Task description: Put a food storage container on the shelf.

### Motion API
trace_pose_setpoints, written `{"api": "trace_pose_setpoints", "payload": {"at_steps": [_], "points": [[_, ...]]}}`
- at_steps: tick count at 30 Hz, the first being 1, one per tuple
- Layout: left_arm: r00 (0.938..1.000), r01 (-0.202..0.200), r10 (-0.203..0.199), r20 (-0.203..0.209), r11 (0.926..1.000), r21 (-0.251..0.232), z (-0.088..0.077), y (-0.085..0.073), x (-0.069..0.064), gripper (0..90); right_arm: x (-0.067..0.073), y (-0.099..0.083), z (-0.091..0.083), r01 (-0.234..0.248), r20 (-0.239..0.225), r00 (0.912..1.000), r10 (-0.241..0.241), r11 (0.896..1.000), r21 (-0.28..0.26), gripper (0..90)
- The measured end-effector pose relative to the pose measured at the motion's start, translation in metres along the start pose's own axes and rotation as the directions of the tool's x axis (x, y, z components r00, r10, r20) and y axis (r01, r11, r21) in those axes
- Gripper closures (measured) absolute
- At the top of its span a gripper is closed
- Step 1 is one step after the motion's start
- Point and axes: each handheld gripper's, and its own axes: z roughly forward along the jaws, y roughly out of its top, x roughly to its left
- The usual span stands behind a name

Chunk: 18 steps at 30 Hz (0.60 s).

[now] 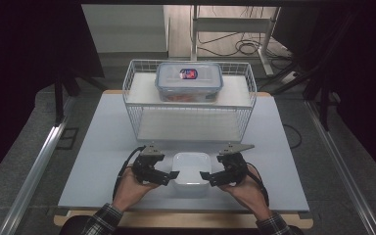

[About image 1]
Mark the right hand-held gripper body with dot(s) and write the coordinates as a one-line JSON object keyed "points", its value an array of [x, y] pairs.
{"points": [[235, 166]]}

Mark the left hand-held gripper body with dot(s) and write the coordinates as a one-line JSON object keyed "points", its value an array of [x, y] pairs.
{"points": [[145, 164]]}

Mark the white square bowl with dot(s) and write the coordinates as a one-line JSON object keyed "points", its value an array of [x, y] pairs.
{"points": [[191, 166]]}

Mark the clear plastic food container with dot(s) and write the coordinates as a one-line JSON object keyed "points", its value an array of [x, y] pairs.
{"points": [[189, 85]]}

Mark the person's left hand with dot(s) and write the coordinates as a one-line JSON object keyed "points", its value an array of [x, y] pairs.
{"points": [[129, 191]]}

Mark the person's right hand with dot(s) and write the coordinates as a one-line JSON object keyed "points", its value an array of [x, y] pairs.
{"points": [[251, 196]]}

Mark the black metal stand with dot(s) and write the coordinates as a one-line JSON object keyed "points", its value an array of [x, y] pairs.
{"points": [[58, 104], [323, 104]]}

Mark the white power strip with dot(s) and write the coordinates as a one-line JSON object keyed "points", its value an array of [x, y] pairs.
{"points": [[290, 75]]}

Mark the white cabinet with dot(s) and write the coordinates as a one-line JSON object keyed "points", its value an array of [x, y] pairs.
{"points": [[124, 29]]}

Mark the black curtain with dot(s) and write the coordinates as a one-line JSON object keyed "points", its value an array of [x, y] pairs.
{"points": [[365, 65], [19, 58]]}

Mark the black square floor frame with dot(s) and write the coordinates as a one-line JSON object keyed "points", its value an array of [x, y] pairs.
{"points": [[75, 138]]}

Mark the aluminium rail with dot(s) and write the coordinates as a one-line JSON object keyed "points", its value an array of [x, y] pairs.
{"points": [[342, 169], [36, 169]]}

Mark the white metal desk frame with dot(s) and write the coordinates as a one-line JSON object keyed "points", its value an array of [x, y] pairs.
{"points": [[231, 24]]}

